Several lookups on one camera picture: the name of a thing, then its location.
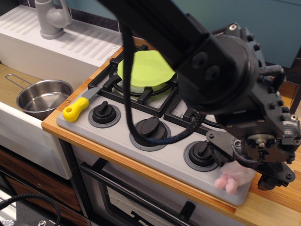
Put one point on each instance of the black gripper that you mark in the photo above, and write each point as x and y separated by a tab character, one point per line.
265	143

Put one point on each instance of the pink stuffed rabbit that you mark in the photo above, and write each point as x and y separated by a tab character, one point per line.
233	175

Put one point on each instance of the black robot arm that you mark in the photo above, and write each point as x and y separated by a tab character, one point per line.
222	75

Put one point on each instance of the black right stove knob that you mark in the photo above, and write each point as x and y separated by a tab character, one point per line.
198	156

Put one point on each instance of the black stove knob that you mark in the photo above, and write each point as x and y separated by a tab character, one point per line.
104	115
198	156
150	128

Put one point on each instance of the black right burner grate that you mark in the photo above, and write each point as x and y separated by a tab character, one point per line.
180	114

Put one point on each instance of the black burner grate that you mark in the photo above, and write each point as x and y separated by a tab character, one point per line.
180	114
151	100

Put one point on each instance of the black middle stove knob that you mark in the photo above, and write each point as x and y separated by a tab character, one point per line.
150	128

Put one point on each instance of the black left burner grate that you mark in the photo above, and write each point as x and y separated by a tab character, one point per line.
151	100

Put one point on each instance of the toy oven door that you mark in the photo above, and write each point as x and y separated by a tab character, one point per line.
135	201

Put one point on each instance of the green plastic plate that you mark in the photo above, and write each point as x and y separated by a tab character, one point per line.
150	69

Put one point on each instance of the black left stove knob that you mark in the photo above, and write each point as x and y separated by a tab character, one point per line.
104	115

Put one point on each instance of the grey toy stove top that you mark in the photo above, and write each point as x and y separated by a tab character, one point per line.
169	160

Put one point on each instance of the wooden drawer front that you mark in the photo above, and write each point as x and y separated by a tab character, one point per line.
40	178

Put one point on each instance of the small steel saucepan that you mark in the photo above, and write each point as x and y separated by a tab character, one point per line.
40	99

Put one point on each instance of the white toy sink unit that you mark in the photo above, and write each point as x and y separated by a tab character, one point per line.
73	57

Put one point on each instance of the grey toy faucet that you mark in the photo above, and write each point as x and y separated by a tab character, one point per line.
52	20

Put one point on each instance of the yellow handled toy knife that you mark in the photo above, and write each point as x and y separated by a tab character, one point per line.
72	112

